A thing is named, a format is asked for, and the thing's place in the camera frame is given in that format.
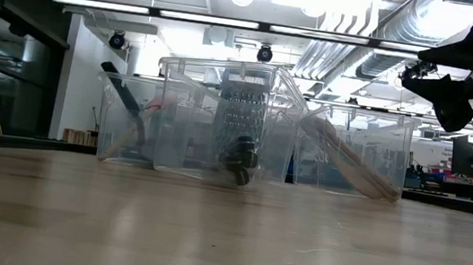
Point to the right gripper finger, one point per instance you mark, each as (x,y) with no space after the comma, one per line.
(458,58)
(452,105)

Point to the metal box grater pink trim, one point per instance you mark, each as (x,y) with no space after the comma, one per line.
(242,115)

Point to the clear plastic bin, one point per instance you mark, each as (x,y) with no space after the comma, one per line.
(190,145)
(376,136)
(108,108)

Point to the wooden spork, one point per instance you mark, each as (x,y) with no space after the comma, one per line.
(350,162)

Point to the stacked wooden boxes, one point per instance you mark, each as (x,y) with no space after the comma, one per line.
(77,137)

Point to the black ceiling camera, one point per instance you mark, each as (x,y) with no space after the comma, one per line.
(264,53)
(117,40)
(416,69)

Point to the black aluminium table frame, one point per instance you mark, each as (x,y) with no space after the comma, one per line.
(14,141)

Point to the silver ceiling duct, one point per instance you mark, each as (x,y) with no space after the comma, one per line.
(394,29)

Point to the background desk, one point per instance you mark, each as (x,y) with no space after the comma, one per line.
(460,189)

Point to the overhead light bar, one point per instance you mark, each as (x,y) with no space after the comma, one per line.
(209,19)

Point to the black computer monitor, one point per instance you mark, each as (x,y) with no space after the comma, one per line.
(471,157)

